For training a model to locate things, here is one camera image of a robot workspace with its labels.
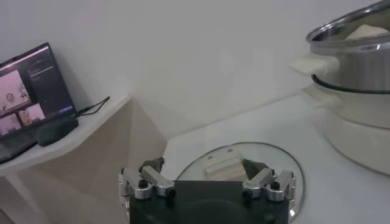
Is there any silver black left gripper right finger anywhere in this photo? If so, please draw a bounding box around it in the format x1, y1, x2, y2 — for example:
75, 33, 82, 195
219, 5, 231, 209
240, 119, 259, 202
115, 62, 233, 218
241, 158, 297, 202

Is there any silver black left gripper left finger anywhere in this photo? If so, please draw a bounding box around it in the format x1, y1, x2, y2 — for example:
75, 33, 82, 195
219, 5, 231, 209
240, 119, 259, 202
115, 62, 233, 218
118, 156, 177, 201

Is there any round glass pot lid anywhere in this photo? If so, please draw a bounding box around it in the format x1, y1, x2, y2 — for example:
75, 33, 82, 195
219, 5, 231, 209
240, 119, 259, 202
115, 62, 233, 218
176, 141, 305, 224

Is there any stainless steel steamer basket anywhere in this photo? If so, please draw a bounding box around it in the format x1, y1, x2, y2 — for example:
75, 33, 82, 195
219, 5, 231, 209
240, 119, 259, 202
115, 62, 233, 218
289, 0, 390, 94

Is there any white side table with laptop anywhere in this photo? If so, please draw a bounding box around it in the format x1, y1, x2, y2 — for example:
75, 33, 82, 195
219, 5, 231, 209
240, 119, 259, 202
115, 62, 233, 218
0, 91, 168, 224

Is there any cream electric cooker base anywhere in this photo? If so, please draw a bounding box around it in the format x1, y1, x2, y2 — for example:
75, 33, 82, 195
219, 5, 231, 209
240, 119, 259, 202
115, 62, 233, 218
301, 83, 390, 176

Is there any black computer mouse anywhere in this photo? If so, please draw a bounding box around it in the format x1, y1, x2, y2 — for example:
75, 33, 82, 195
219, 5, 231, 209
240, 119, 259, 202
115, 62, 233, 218
36, 117, 79, 147

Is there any black open laptop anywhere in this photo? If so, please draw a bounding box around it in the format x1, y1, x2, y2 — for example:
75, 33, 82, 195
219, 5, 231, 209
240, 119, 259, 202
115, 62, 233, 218
0, 42, 77, 164

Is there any black laptop cable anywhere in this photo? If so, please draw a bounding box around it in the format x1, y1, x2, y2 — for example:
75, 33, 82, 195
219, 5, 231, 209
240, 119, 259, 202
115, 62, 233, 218
76, 96, 111, 118

